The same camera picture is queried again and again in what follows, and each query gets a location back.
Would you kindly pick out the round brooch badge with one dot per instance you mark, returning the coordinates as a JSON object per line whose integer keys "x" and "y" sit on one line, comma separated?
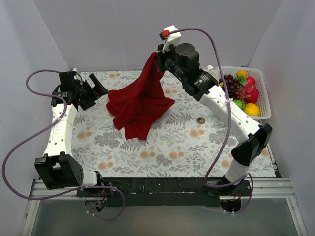
{"x": 200, "y": 120}

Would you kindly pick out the red t-shirt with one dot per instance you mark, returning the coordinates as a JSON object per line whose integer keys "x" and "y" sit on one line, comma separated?
{"x": 137, "y": 106}

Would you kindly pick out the orange fruit top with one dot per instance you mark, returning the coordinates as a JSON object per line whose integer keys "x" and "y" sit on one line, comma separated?
{"x": 242, "y": 73}

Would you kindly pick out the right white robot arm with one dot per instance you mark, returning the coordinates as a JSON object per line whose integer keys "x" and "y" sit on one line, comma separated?
{"x": 252, "y": 137}

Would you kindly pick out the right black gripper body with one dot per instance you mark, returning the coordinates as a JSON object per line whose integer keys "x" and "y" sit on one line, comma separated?
{"x": 161, "y": 58}

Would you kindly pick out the white plastic basket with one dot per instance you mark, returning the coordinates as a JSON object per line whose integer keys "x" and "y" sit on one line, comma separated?
{"x": 263, "y": 100}

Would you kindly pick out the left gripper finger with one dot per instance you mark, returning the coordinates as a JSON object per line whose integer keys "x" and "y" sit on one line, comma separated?
{"x": 98, "y": 88}
{"x": 87, "y": 102}

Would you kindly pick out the floral table mat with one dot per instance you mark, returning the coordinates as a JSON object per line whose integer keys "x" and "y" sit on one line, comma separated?
{"x": 176, "y": 145}

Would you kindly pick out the pink dragon fruit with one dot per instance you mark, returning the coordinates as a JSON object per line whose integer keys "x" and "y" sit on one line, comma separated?
{"x": 251, "y": 93}

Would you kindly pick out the aluminium frame rail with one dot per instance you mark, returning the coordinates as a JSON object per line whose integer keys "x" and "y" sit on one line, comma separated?
{"x": 274, "y": 188}

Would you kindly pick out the red apple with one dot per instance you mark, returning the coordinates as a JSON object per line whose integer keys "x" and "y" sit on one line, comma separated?
{"x": 251, "y": 80}

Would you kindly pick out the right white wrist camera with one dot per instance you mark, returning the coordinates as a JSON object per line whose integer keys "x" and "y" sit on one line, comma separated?
{"x": 169, "y": 37}

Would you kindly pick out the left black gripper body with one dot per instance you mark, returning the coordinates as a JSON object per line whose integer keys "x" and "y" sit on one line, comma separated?
{"x": 87, "y": 92}

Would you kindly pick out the purple grape bunch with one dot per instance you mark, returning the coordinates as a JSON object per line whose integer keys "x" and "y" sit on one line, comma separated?
{"x": 235, "y": 89}

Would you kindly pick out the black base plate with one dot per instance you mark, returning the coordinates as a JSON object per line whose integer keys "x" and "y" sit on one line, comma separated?
{"x": 168, "y": 191}

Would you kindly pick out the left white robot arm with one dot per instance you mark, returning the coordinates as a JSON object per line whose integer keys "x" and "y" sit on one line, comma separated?
{"x": 57, "y": 168}

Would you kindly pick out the yellow orange fruit bottom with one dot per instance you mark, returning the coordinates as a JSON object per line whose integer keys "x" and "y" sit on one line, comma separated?
{"x": 252, "y": 110}

